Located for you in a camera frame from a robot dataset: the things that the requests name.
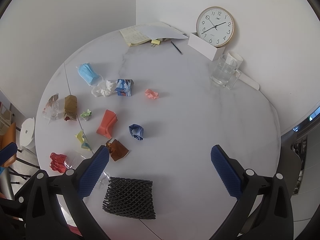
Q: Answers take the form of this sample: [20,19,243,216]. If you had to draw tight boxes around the clear plastic cup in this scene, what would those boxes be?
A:
[65,150,110,189]

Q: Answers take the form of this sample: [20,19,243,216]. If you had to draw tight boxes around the black foam net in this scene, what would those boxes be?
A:
[103,177,156,220]

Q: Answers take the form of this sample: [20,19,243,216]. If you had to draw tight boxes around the blue wrapper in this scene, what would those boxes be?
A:
[129,124,144,141]

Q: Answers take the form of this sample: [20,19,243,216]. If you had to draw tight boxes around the pink paper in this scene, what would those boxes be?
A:
[144,89,159,100]

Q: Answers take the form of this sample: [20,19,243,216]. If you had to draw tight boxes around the blue face mask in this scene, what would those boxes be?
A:
[76,62,103,86]

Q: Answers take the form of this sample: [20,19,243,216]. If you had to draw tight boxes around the brown foil wrapper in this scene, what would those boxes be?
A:
[106,138,129,161]

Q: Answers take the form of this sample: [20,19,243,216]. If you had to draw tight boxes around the yellow crumpled paper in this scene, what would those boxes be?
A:
[75,130,92,151]

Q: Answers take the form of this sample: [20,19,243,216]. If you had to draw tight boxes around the green crumpled paper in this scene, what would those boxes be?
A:
[80,109,92,121]

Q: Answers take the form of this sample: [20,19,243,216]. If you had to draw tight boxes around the orange red crumpled paper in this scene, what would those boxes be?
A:
[97,109,118,139]

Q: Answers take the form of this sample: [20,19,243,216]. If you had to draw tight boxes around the clear plastic wrapper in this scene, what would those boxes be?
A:
[42,93,60,123]

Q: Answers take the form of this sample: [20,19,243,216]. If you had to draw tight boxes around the white plastic stool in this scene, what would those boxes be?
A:
[20,118,35,149]

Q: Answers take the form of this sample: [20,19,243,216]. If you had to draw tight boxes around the brown snack bag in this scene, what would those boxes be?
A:
[63,95,77,121]

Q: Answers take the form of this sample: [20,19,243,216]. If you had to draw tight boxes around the crumpled white tissue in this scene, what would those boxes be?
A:
[91,80,117,97]

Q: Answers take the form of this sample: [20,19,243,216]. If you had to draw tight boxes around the orange leather chair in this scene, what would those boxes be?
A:
[1,122,17,167]

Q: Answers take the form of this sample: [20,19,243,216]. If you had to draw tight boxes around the blue white crumpled carton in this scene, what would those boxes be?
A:
[115,79,134,96]

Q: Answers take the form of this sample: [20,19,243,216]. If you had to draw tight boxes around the clear glass mug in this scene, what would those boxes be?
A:
[210,54,242,90]

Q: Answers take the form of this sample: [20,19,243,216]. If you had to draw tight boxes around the white paper cup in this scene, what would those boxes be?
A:
[226,50,244,69]

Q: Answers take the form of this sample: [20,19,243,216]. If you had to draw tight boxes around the white rectangular box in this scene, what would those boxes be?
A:
[188,33,225,61]

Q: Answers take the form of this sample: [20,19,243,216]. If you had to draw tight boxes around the black pen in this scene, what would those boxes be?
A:
[170,41,183,55]

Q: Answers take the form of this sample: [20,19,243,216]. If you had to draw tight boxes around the open notebook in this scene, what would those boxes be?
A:
[120,24,151,47]

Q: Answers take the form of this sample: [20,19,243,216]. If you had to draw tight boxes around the yellow sticky notes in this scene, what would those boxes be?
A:
[151,40,161,45]

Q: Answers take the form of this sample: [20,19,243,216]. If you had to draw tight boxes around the white paper sheet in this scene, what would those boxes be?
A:
[137,23,188,40]

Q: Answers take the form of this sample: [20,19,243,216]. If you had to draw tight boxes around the round wall clock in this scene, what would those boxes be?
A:
[196,7,235,48]

